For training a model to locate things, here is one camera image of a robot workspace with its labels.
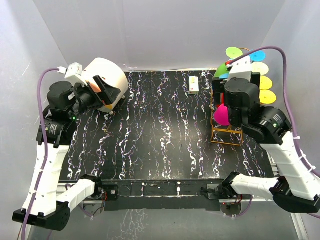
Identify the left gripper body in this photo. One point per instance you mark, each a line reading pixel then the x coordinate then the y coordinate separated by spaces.
pixel 86 98

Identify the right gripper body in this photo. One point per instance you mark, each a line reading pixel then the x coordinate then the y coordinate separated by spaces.
pixel 219 92

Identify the magenta wine glass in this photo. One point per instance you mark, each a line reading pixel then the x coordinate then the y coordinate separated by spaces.
pixel 221 115

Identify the light blue wine glass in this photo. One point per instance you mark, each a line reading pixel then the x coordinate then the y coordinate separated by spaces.
pixel 224 76

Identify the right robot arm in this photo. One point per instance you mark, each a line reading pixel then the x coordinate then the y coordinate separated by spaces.
pixel 296 189

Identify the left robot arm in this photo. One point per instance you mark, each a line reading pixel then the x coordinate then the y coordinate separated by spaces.
pixel 67 101

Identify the lower yellow wine glass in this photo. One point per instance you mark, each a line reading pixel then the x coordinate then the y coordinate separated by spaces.
pixel 267 97

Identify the yellow wine glass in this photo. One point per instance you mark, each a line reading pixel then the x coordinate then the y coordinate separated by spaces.
pixel 267 97
pixel 265 83

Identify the upper yellow wine glass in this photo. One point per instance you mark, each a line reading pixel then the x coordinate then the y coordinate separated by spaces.
pixel 265 83

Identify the pale green wine glass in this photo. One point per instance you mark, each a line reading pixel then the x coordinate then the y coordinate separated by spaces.
pixel 259 67

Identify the dark blue wine glass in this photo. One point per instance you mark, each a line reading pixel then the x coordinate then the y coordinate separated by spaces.
pixel 257 56

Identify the white cylindrical drum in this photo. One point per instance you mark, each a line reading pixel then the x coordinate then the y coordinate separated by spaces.
pixel 112 74

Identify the small white box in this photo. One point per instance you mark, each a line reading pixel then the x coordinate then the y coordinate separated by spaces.
pixel 193 85

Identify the black front base bar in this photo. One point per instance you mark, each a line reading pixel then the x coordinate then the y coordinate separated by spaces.
pixel 174 194

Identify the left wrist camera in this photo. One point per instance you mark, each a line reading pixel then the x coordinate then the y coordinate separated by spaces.
pixel 74 74

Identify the gold wire glass rack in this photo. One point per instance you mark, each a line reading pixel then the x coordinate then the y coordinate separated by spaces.
pixel 225 135

